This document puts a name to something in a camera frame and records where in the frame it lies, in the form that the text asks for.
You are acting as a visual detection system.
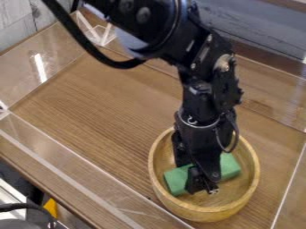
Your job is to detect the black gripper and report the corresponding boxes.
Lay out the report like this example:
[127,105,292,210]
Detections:
[171,115,242,195]

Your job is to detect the green rectangular block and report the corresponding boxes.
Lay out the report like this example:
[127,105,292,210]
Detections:
[163,153,242,197]

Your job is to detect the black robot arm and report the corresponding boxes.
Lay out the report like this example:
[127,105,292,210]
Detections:
[40,0,243,194]

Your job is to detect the brown wooden bowl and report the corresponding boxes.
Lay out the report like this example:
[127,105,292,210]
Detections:
[149,128,261,223]

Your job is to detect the yellow and black device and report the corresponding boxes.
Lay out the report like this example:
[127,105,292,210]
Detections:
[23,196,82,229]

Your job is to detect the clear acrylic enclosure walls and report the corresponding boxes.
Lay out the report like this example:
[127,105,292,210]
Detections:
[0,25,306,229]

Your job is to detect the black cable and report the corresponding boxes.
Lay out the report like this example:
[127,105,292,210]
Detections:
[0,202,55,225]

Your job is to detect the clear acrylic corner bracket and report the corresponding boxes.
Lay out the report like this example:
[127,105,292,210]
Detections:
[75,11,117,47]

